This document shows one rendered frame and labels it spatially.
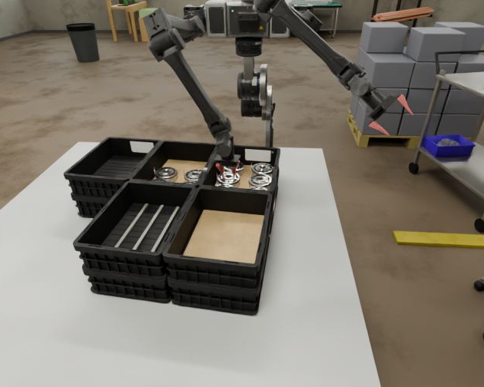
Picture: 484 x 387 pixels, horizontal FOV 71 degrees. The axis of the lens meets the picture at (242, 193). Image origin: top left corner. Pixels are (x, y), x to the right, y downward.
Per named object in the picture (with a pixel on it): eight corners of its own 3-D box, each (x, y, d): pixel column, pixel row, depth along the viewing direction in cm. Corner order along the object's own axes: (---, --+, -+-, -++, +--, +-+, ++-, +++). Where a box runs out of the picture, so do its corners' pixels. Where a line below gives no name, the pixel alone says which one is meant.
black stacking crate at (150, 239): (132, 204, 147) (127, 181, 140) (199, 210, 142) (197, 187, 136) (81, 271, 114) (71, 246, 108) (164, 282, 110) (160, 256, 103)
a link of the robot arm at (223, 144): (227, 115, 140) (209, 124, 143) (223, 126, 131) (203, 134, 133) (240, 140, 146) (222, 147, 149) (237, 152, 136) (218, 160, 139)
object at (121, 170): (113, 157, 184) (107, 137, 178) (165, 160, 180) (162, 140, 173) (69, 197, 151) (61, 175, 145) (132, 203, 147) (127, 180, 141)
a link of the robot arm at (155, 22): (158, 0, 110) (133, 14, 113) (177, 41, 113) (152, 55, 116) (199, 15, 150) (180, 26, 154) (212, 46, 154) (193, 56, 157)
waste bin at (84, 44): (90, 64, 725) (81, 27, 686) (69, 61, 743) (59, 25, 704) (107, 58, 768) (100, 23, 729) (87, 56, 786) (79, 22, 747)
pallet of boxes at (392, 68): (439, 122, 432) (472, 21, 369) (468, 150, 365) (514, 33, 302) (346, 120, 442) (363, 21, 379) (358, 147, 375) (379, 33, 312)
